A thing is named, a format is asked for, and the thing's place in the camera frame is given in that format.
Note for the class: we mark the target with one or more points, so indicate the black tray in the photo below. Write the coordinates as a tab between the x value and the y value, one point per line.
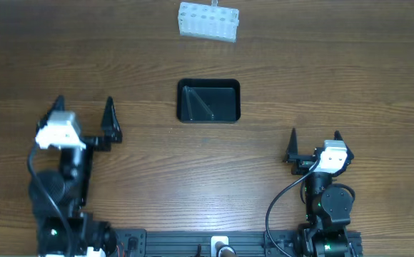
225	101

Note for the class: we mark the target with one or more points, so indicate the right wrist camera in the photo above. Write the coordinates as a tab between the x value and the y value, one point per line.
332	157

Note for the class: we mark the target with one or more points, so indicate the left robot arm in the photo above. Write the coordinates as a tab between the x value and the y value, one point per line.
60	192

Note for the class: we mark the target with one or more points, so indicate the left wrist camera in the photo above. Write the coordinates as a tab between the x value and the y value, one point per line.
60	130

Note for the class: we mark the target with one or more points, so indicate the clear test tube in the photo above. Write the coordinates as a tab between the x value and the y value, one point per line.
214	3
201	103
188	103

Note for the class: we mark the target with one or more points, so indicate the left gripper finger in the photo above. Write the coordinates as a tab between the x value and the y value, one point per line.
110	123
58	105

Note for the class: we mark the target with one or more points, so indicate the white test tube rack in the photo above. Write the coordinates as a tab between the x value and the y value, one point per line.
208	22

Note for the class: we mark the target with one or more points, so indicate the mounting rail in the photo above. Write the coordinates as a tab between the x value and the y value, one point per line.
178	243

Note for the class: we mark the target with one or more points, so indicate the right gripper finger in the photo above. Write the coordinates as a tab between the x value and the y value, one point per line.
339	136
293	144

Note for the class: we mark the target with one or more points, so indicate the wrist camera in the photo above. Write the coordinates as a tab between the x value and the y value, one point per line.
60	130
332	157

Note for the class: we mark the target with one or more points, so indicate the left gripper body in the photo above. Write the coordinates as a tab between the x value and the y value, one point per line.
100	143

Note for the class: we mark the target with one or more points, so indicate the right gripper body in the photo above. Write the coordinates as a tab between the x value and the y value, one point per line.
300	162

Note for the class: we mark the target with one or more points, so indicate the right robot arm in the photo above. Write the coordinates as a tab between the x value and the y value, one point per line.
330	207

